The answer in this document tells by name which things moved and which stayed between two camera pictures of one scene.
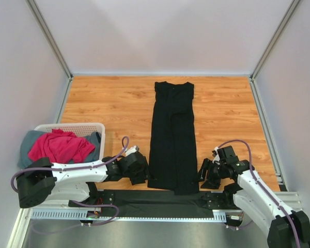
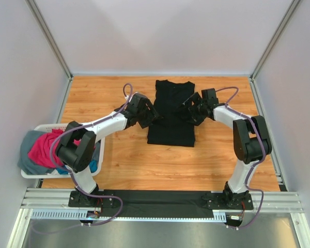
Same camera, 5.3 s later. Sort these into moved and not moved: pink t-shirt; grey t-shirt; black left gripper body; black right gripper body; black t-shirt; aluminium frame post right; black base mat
Moved: black left gripper body; black right gripper body; black t-shirt
Not moved: aluminium frame post right; black base mat; grey t-shirt; pink t-shirt
